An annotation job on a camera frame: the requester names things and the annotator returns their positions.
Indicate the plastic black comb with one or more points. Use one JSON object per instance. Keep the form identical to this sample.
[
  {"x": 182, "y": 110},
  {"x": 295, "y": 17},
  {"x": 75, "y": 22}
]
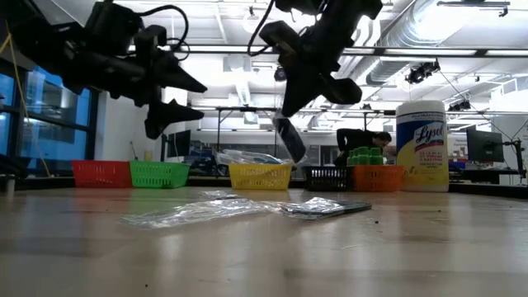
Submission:
[
  {"x": 330, "y": 208},
  {"x": 290, "y": 140},
  {"x": 222, "y": 194}
]

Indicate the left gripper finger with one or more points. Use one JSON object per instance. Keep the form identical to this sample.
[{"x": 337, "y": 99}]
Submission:
[
  {"x": 158, "y": 62},
  {"x": 165, "y": 113}
]

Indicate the black overhead beam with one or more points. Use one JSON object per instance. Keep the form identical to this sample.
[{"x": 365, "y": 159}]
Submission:
[{"x": 480, "y": 52}]

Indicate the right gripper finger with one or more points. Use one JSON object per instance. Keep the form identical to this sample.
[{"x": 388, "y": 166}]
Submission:
[
  {"x": 344, "y": 90},
  {"x": 303, "y": 92}
]

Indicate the black plastic basket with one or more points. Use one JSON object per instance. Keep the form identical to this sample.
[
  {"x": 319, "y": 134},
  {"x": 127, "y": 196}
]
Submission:
[{"x": 328, "y": 178}]

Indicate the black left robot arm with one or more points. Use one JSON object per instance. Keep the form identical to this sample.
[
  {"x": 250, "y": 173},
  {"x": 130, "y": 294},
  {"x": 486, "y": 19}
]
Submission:
[{"x": 37, "y": 41}]

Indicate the Lysol wipes canister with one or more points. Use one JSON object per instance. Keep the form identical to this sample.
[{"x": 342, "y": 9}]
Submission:
[{"x": 422, "y": 144}]

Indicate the blue white toothbrush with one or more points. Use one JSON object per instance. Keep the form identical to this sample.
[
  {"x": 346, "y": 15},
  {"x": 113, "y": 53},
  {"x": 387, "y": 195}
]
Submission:
[{"x": 264, "y": 158}]

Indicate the person's feet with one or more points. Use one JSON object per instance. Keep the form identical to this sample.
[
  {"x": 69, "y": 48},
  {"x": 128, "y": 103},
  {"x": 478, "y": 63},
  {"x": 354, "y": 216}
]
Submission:
[{"x": 359, "y": 140}]

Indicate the green plastic basket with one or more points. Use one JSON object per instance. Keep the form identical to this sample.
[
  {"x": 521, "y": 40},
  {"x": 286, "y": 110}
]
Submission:
[{"x": 158, "y": 174}]

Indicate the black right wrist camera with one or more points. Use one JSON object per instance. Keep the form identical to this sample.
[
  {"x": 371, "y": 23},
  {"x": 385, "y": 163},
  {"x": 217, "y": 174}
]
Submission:
[{"x": 280, "y": 39}]

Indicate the black computer monitor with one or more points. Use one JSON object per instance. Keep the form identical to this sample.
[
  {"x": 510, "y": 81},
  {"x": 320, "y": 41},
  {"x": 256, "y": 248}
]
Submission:
[{"x": 484, "y": 146}]

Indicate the orange plastic basket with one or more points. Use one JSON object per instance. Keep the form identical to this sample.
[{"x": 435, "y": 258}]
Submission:
[{"x": 377, "y": 178}]

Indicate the black ceiling camera rig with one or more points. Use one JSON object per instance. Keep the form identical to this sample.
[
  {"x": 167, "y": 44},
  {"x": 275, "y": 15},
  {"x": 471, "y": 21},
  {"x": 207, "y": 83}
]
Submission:
[
  {"x": 420, "y": 72},
  {"x": 460, "y": 105}
]

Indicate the silver ventilation duct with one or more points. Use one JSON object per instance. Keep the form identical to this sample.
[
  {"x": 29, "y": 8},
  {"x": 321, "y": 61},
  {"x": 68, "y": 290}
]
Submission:
[{"x": 392, "y": 70}]

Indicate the black background desk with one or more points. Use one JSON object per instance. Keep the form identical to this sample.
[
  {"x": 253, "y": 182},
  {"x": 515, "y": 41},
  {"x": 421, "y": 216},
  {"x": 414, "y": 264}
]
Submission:
[{"x": 486, "y": 175}]

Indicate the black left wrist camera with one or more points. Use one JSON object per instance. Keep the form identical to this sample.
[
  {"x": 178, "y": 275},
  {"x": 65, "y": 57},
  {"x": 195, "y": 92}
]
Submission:
[{"x": 113, "y": 24}]

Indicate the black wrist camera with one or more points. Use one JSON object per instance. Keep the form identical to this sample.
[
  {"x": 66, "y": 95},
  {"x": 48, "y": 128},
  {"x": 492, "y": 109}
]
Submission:
[
  {"x": 113, "y": 24},
  {"x": 280, "y": 39}
]

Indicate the black ceiling dome camera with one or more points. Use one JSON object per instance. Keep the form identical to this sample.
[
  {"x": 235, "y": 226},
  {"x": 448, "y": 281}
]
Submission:
[{"x": 279, "y": 75}]

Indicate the clear plastic wrapped comb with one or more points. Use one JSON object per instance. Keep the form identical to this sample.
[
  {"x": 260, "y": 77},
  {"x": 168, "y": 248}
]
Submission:
[{"x": 198, "y": 214}]

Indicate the clear plastic toothbrush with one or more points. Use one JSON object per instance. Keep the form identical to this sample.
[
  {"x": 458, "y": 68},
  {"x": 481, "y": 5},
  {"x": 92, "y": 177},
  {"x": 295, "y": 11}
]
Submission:
[{"x": 231, "y": 157}]

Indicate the red plastic basket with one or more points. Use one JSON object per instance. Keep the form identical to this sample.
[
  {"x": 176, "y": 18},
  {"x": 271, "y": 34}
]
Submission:
[{"x": 101, "y": 174}]

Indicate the yellow plastic basket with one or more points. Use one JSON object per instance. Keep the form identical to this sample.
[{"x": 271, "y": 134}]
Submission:
[{"x": 260, "y": 177}]

